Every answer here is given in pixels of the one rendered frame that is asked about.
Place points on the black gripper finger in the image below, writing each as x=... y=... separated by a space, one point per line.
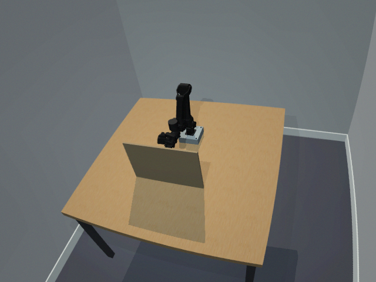
x=168 y=144

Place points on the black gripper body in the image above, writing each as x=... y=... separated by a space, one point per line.
x=172 y=138

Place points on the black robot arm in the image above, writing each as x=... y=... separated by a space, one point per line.
x=183 y=120

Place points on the tan flat board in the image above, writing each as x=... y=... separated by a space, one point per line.
x=165 y=164

